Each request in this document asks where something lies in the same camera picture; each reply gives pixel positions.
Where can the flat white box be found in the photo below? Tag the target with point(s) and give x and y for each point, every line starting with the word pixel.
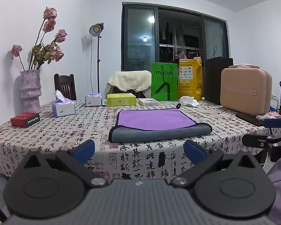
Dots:
pixel 147 101

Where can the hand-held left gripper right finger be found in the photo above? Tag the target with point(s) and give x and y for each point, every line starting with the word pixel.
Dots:
pixel 194 151

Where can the purple white tissue box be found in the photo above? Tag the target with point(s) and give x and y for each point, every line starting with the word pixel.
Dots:
pixel 64 109
pixel 93 100

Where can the green shopping bag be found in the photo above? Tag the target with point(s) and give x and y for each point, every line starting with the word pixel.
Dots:
pixel 164 82

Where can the studio light on stand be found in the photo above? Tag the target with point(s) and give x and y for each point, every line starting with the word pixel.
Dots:
pixel 96 29

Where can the pink speckled vase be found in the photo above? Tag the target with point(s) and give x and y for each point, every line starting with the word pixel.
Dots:
pixel 30 91

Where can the cream cloth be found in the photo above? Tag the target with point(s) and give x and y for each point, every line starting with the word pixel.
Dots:
pixel 130 79

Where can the calligraphy print tablecloth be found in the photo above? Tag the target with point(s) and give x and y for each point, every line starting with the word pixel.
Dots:
pixel 60 133

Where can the purple and grey towel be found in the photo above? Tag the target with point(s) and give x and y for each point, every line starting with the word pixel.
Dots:
pixel 154 121

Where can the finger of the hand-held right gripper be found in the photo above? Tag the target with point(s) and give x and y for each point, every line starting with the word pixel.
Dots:
pixel 255 140
pixel 274 122

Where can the dark wooden chair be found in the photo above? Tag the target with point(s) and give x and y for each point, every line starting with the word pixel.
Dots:
pixel 65 86

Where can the chair under cream cloth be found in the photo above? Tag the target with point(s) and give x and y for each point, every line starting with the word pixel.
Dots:
pixel 112 93

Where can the yellow packaging bag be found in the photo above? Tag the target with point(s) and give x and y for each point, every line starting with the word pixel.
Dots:
pixel 189 79

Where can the pink hard suitcase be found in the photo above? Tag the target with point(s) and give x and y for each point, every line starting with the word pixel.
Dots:
pixel 245 91

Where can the dried pink roses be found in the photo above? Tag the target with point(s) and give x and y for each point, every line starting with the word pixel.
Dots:
pixel 49 14

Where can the crumpled white tissue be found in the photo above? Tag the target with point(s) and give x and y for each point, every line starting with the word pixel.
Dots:
pixel 188 101

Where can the black paper bag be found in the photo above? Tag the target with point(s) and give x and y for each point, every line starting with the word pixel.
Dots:
pixel 217 82

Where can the lime green box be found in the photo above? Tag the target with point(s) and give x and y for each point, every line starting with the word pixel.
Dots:
pixel 121 99

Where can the red box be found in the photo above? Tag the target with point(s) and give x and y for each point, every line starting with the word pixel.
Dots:
pixel 25 120

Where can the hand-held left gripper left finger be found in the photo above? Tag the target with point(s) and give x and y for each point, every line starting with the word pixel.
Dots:
pixel 84 150

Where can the black framed glass door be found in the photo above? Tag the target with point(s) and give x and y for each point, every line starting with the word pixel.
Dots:
pixel 140 42

